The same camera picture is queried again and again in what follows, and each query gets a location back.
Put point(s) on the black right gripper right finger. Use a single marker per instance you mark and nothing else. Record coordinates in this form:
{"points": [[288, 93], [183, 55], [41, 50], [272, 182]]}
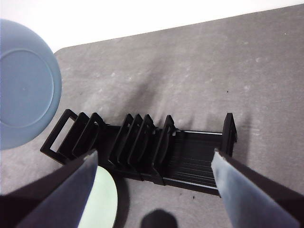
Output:
{"points": [[261, 202]]}

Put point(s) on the black plastic plate rack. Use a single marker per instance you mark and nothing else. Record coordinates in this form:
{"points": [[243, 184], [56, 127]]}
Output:
{"points": [[190, 166]]}

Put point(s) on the light blue plate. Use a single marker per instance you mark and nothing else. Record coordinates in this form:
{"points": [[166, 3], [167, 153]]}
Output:
{"points": [[23, 83]]}

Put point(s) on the pale green plate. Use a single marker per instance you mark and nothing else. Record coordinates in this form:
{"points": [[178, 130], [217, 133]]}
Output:
{"points": [[102, 202]]}

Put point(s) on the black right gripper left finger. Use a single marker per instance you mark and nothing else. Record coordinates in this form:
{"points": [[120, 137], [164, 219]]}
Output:
{"points": [[47, 202]]}

